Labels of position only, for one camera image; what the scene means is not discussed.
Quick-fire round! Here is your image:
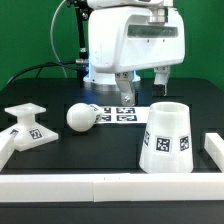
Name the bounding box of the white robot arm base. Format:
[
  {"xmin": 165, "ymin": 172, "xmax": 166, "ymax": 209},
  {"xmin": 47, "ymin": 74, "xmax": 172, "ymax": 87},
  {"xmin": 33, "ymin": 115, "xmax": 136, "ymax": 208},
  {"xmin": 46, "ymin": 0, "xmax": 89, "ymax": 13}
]
[{"xmin": 84, "ymin": 0, "xmax": 173, "ymax": 89}]

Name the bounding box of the white lamp base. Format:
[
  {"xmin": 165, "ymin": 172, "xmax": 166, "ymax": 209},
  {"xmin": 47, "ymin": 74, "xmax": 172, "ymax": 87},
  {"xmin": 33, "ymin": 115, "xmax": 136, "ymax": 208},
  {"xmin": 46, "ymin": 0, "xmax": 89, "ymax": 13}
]
[{"xmin": 2, "ymin": 103, "xmax": 59, "ymax": 151}]

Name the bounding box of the grey cable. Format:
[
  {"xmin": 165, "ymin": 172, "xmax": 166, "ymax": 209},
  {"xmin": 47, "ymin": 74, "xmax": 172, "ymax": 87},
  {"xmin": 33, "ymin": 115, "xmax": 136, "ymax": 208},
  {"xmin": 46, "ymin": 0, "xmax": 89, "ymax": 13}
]
[{"xmin": 49, "ymin": 0, "xmax": 69, "ymax": 79}]

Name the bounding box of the white front rail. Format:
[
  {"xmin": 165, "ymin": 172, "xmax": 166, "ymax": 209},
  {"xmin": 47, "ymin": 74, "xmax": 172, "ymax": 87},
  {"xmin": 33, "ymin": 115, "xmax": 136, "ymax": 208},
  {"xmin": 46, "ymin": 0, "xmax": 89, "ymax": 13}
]
[{"xmin": 0, "ymin": 173, "xmax": 224, "ymax": 203}]

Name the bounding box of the black cable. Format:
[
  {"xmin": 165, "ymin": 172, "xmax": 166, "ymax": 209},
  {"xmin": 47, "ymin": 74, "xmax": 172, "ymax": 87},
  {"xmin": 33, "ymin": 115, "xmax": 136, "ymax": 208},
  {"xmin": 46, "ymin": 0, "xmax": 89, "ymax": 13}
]
[{"xmin": 5, "ymin": 61, "xmax": 81, "ymax": 87}]

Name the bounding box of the white left rail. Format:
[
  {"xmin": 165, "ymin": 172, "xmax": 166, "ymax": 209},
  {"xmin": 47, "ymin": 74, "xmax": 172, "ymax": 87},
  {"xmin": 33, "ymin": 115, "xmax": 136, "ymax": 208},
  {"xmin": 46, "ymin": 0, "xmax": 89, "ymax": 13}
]
[{"xmin": 0, "ymin": 135, "xmax": 15, "ymax": 171}]

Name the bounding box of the white right rail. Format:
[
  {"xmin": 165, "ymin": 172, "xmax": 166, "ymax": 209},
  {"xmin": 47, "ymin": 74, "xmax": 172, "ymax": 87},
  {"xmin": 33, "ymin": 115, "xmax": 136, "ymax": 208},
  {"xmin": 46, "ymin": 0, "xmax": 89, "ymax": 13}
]
[{"xmin": 204, "ymin": 133, "xmax": 224, "ymax": 173}]

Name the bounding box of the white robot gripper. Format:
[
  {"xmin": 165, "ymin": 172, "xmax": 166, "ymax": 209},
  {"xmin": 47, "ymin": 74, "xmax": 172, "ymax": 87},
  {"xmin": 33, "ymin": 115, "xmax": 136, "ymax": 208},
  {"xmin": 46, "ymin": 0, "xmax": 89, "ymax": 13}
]
[{"xmin": 88, "ymin": 6, "xmax": 185, "ymax": 106}]

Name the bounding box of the white lamp shade cone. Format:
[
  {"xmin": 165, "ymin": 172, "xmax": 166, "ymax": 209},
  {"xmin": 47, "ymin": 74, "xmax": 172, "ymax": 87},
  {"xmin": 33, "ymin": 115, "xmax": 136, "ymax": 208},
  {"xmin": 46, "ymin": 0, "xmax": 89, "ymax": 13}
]
[{"xmin": 139, "ymin": 102, "xmax": 193, "ymax": 173}]

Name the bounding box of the white marker sheet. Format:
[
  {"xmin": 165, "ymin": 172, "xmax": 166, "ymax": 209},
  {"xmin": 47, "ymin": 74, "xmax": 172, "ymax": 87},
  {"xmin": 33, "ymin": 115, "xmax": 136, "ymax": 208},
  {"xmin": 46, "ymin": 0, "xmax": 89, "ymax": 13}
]
[{"xmin": 100, "ymin": 106, "xmax": 149, "ymax": 124}]

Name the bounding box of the white rail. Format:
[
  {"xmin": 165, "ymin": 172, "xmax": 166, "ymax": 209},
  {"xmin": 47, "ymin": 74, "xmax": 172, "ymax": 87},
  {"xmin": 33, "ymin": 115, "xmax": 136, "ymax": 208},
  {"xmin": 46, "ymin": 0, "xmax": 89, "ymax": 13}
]
[
  {"xmin": 0, "ymin": 135, "xmax": 15, "ymax": 171},
  {"xmin": 204, "ymin": 133, "xmax": 224, "ymax": 173},
  {"xmin": 0, "ymin": 173, "xmax": 224, "ymax": 203}
]

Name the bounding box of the white lamp bulb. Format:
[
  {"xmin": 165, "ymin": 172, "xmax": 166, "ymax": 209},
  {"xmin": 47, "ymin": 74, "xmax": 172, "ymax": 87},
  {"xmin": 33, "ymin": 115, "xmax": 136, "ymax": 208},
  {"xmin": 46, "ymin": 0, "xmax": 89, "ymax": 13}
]
[{"xmin": 66, "ymin": 103, "xmax": 104, "ymax": 132}]

